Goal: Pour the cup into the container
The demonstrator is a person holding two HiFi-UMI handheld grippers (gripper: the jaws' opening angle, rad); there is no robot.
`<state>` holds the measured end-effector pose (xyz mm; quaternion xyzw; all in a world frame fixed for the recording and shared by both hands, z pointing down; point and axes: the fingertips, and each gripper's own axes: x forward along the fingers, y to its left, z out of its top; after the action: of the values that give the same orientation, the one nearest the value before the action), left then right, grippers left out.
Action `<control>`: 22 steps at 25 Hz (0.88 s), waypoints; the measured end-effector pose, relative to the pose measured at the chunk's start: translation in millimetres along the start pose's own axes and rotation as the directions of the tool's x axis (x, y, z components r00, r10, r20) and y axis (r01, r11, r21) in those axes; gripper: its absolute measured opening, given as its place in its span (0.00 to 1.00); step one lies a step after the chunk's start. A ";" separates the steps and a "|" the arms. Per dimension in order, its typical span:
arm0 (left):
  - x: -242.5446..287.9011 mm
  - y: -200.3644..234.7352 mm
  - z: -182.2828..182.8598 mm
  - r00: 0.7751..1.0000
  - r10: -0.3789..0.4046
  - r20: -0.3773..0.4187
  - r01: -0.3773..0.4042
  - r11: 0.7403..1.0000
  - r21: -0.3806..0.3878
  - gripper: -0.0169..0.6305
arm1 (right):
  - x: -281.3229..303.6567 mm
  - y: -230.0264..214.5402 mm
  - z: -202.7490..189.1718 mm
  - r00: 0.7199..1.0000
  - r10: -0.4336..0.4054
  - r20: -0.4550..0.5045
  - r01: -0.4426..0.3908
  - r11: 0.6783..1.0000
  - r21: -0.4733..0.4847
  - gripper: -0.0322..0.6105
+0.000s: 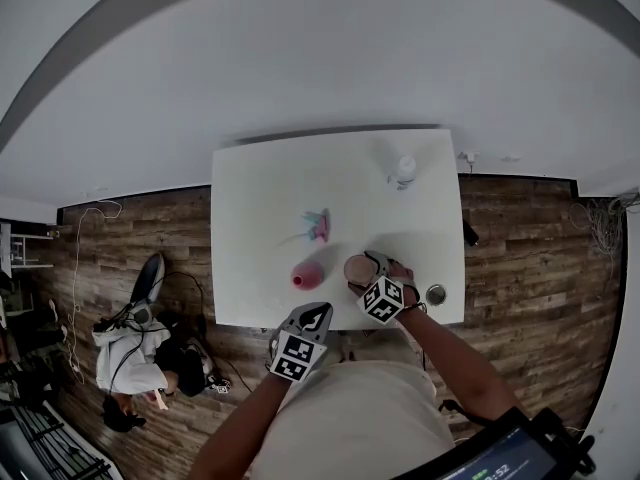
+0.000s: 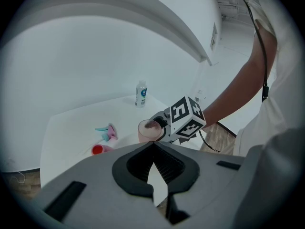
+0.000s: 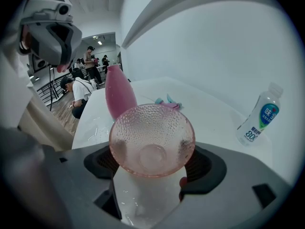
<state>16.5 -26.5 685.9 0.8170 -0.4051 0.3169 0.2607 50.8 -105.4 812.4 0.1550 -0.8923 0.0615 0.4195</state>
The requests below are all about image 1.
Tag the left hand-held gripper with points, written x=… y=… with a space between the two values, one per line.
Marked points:
x=297 y=355

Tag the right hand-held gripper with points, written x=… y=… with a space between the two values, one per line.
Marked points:
x=382 y=300

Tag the pink dimpled glass cup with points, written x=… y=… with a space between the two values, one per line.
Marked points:
x=361 y=270

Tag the red pink bottle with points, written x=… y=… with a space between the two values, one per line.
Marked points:
x=310 y=274

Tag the person's right forearm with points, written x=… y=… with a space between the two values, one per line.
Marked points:
x=455 y=363

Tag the person's left forearm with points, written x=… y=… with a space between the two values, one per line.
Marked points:
x=240 y=428

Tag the small clear white-capped bottle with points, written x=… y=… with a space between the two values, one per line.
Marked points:
x=404 y=172

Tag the person's right hand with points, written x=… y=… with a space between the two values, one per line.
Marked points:
x=407 y=280

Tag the round metal table grommet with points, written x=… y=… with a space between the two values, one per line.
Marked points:
x=436 y=295

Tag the person's beige shirt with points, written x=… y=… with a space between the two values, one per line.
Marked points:
x=350 y=418

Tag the black flat device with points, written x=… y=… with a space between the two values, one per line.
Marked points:
x=470 y=233

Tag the white square table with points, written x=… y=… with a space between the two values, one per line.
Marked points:
x=280 y=193

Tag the black metal rack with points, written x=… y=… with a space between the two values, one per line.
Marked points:
x=50 y=443

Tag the white desk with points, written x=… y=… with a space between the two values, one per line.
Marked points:
x=20 y=248

